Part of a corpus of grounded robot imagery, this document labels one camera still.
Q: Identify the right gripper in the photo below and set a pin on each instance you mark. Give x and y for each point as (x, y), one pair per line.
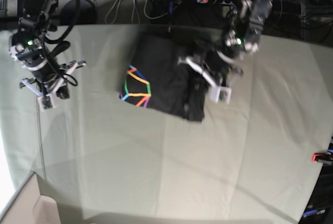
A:
(49, 88)

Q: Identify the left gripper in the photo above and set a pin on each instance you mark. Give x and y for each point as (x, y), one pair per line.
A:
(221, 85)

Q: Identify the black t-shirt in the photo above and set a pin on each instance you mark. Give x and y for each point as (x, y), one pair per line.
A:
(155, 80)

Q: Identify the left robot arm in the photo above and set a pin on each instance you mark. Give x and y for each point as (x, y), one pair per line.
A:
(216, 62)

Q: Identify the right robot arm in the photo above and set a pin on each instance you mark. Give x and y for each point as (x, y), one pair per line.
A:
(36, 53)

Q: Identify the round black stool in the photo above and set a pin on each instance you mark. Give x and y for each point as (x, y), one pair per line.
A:
(87, 14)

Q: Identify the middle black orange clamp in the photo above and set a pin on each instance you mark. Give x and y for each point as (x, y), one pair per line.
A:
(170, 12)

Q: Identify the black orange clamp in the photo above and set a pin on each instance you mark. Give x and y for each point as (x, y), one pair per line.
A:
(324, 157)
(170, 12)

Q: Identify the right black orange clamp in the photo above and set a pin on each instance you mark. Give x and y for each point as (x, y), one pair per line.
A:
(324, 157)

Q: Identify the cardboard box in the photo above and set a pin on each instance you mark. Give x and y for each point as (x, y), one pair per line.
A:
(28, 205)

